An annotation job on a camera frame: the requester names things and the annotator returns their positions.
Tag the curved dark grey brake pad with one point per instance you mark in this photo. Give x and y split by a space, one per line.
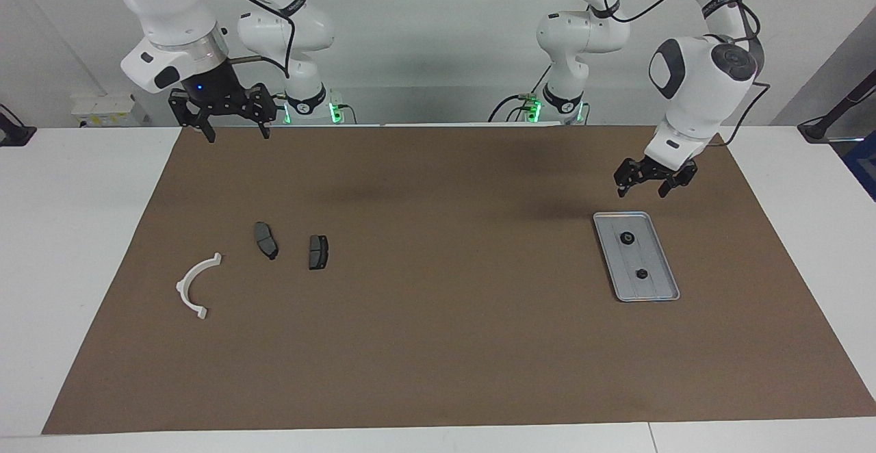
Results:
265 239

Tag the rectangular dark grey brake pad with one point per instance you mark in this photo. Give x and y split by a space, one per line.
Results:
318 252

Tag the white power socket box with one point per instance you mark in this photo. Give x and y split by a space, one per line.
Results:
102 107

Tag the blue box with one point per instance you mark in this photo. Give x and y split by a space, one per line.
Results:
864 165

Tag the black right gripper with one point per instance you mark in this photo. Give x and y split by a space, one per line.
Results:
219 100

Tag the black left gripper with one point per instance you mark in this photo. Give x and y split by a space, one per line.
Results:
657 169

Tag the silver metal tray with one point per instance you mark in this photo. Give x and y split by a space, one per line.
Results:
647 292

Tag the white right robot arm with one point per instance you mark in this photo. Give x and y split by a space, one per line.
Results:
171 8

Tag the black table clamp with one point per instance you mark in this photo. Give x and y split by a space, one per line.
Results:
15 135

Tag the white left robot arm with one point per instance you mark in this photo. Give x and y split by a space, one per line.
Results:
698 76

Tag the brown table mat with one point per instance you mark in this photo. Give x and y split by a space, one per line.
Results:
438 343

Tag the black round washer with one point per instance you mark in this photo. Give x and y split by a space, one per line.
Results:
625 237

